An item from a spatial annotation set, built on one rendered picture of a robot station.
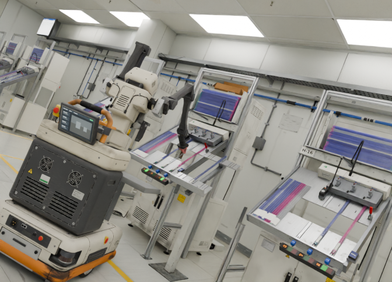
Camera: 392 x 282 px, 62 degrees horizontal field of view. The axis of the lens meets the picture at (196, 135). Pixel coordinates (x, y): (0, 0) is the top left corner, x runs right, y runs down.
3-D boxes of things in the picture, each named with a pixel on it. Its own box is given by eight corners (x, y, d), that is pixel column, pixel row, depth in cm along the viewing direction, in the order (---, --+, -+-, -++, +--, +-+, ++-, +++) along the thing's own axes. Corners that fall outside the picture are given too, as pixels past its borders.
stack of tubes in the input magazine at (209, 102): (229, 121, 320) (240, 95, 321) (192, 109, 353) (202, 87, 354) (235, 125, 329) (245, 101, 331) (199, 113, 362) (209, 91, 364)
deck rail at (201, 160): (176, 182, 283) (175, 176, 279) (174, 181, 284) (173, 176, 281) (228, 145, 323) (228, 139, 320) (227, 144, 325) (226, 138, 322)
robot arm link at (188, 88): (186, 79, 275) (197, 83, 272) (184, 94, 282) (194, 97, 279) (160, 98, 239) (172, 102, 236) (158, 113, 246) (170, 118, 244)
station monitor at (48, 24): (47, 37, 628) (56, 18, 630) (35, 35, 666) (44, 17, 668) (53, 41, 638) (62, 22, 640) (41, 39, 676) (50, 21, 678)
